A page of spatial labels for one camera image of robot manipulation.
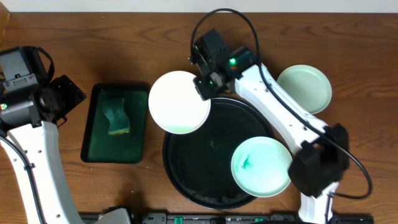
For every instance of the light green plate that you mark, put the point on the light green plate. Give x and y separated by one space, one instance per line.
259 166
308 86

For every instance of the green scrubbing sponge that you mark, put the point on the green scrubbing sponge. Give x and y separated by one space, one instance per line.
119 122

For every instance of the rectangular dark green tray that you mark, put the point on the rectangular dark green tray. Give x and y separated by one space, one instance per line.
98 145

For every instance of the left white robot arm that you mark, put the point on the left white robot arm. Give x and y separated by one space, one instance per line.
32 103

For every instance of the round black tray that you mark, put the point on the round black tray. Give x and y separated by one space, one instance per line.
198 164

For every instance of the white plate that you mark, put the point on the white plate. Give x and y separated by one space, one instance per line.
175 105

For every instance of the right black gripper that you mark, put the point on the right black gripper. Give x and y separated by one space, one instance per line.
206 93

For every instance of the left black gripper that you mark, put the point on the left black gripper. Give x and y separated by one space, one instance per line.
69 93

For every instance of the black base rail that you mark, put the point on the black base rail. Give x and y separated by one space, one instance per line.
163 218

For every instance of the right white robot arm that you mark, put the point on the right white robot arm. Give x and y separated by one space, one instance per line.
320 151

